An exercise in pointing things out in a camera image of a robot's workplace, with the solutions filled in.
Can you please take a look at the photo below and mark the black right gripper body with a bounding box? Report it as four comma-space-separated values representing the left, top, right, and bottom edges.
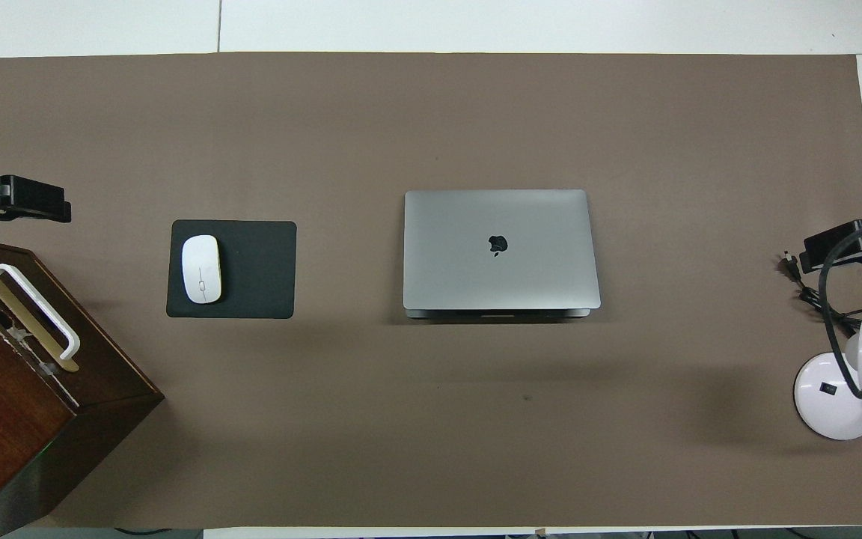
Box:
804, 219, 862, 272

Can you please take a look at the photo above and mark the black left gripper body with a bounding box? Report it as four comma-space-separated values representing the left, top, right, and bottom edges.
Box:
0, 175, 72, 223

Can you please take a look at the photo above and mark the grey aluminium laptop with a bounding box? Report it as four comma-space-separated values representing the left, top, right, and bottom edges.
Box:
403, 189, 602, 321

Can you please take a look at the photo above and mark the white desk lamp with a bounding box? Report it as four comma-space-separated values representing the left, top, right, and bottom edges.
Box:
793, 309, 862, 441

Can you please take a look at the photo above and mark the white computer mouse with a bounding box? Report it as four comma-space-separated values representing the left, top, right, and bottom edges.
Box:
180, 234, 223, 305

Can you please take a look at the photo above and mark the black mouse pad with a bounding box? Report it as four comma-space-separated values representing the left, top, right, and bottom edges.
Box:
166, 219, 298, 320

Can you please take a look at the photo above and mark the large brown table mat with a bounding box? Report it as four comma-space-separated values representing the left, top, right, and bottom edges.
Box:
0, 52, 862, 529

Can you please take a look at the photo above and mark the black lamp power cable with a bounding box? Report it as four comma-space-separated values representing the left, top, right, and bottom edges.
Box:
779, 253, 862, 336

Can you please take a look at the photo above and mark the white box handle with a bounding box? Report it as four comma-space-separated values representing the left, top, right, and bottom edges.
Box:
0, 264, 81, 361

